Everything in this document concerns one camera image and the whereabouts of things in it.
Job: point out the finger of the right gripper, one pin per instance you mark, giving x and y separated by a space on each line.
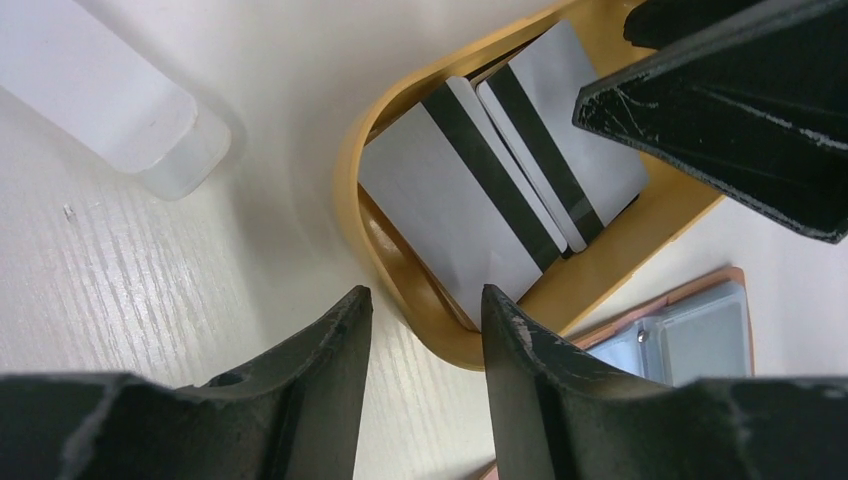
748 97

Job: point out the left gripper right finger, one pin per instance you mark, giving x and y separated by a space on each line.
559 413

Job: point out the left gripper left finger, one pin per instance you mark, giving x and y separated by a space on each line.
292 412

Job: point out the tan oval tray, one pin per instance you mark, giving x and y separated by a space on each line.
671 203

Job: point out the silver striped card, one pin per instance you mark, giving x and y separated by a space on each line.
585 181
447 182

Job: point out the metal clothes rack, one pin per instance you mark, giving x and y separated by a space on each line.
77 73

